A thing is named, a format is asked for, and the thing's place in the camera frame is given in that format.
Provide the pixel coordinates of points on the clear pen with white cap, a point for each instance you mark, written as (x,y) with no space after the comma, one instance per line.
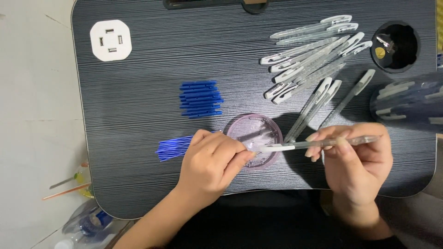
(277,148)

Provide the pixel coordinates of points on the grey stick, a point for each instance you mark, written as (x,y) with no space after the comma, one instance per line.
(62,183)

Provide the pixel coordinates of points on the clear plastic water bottle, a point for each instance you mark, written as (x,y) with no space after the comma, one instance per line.
(88,223)

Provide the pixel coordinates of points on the pile of blue pen plugs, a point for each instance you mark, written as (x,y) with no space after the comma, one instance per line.
(200,100)

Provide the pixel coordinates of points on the person's right fingers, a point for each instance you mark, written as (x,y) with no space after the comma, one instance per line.
(328,133)

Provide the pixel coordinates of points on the person's left hand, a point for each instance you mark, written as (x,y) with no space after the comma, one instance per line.
(204,169)

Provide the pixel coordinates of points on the person's black clothing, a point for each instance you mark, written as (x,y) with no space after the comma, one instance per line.
(270,221)

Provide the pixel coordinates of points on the bundle of blue pen refills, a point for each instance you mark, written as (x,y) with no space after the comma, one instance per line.
(173,148)

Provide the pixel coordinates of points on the pile of clear capped pens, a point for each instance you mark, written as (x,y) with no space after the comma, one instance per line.
(311,62)

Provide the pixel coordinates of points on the person's right hand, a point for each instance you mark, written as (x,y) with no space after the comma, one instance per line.
(367,166)

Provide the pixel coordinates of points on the orange stick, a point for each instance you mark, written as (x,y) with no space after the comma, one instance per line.
(65,192)

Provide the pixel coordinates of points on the pink clear round lid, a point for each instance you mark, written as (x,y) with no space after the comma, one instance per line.
(256,133)

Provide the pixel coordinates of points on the small yellow round piece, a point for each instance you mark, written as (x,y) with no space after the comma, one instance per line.
(380,52)

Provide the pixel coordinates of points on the white square socket hub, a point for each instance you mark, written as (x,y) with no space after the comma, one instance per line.
(110,40)

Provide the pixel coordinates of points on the black round cup holder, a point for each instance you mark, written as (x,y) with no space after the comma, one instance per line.
(403,48)

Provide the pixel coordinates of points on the small silver metal piece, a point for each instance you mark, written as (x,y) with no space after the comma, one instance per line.
(386,41)

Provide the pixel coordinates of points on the clear jar holding pens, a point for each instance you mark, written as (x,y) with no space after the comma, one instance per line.
(408,100)

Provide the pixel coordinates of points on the yellow-green clear cup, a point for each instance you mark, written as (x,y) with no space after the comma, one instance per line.
(83,179)

